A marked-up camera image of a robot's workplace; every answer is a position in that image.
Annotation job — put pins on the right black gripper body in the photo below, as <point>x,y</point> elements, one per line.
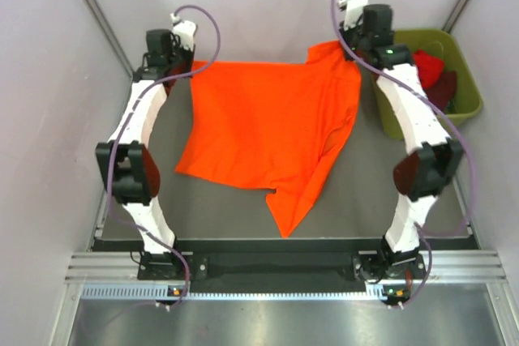
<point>357,42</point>

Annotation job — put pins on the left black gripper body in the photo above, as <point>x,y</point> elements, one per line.
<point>181,60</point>

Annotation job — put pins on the orange t shirt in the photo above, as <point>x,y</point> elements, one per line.
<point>278,127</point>

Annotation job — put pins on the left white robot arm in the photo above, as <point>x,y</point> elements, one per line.
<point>130,175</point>

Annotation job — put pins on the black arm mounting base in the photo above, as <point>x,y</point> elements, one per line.
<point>282,266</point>

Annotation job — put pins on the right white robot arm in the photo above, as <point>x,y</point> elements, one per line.
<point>432,155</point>

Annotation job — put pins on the red t shirt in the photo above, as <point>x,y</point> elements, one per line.
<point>429,67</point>

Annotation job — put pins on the olive green plastic bin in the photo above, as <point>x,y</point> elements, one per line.
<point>466,102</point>

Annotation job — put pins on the dark maroon t shirt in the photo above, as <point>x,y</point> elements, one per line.
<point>442,91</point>

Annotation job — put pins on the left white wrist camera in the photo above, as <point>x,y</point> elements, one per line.
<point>185,30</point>

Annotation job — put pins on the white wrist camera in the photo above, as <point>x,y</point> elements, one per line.
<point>353,10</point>
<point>185,30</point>

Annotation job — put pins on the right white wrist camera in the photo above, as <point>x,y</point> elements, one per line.
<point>353,10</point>

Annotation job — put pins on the slotted grey cable duct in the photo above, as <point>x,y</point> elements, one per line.
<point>165,292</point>

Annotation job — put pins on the aluminium frame rail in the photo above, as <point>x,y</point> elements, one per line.
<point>448,267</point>

